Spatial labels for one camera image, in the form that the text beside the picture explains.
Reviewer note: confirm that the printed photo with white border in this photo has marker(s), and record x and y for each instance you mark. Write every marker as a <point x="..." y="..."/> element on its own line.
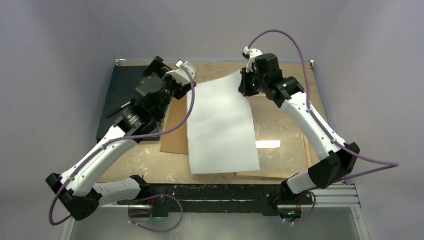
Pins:
<point x="220" y="129"/>

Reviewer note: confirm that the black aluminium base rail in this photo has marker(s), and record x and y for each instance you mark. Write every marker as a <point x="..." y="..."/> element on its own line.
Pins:
<point x="266" y="200"/>

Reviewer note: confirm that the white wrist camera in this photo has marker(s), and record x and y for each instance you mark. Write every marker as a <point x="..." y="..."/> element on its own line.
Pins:
<point x="184" y="72"/>
<point x="250" y="55"/>

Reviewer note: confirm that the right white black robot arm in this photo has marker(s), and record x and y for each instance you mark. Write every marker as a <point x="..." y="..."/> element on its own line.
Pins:
<point x="336" y="158"/>

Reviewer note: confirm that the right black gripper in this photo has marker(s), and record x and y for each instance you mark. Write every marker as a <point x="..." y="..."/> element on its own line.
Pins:
<point x="244" y="88"/>

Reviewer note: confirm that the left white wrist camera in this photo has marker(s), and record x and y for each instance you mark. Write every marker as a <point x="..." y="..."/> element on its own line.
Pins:
<point x="184" y="72"/>

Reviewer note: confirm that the black flat box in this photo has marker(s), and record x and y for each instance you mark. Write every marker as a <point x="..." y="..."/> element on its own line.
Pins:
<point x="122" y="89"/>

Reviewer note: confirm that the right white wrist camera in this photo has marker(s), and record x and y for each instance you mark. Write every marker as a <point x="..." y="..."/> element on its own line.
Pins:
<point x="250" y="55"/>

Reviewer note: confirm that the wooden picture frame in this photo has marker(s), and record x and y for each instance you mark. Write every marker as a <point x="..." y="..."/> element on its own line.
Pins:
<point x="298" y="159"/>

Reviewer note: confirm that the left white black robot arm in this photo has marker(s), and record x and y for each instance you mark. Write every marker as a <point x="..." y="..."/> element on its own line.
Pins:
<point x="78" y="188"/>

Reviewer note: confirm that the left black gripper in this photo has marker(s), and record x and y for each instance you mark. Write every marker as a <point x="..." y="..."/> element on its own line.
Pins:
<point x="157" y="68"/>

